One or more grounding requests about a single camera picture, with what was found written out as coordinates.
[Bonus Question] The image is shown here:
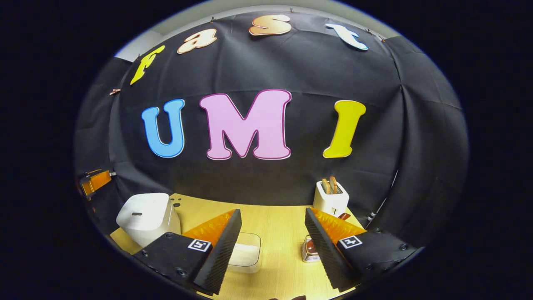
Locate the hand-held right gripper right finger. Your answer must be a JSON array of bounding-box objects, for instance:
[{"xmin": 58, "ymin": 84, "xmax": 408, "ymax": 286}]
[{"xmin": 304, "ymin": 207, "xmax": 418, "ymax": 292}]

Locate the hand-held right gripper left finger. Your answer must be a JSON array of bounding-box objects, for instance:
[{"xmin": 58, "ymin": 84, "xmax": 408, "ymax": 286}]
[{"xmin": 133, "ymin": 208, "xmax": 243, "ymax": 296}]

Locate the metal wire chopstick holder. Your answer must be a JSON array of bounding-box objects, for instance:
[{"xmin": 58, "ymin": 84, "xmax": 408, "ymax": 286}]
[{"xmin": 301, "ymin": 235, "xmax": 322, "ymax": 263}]

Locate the clear box of rice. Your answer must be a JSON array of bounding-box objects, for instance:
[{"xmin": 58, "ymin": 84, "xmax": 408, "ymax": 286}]
[{"xmin": 228, "ymin": 232, "xmax": 262, "ymax": 274}]

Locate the white rice cooker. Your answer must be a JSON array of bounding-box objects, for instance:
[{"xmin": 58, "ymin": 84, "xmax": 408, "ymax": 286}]
[{"xmin": 116, "ymin": 192, "xmax": 182, "ymax": 248}]

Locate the white toaster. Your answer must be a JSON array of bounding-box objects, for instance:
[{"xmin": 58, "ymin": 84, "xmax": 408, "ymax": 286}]
[{"xmin": 313, "ymin": 180, "xmax": 350, "ymax": 217}]

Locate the thin cable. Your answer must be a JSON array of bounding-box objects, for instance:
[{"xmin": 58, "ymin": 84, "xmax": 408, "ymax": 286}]
[{"xmin": 366, "ymin": 169, "xmax": 399, "ymax": 222}]

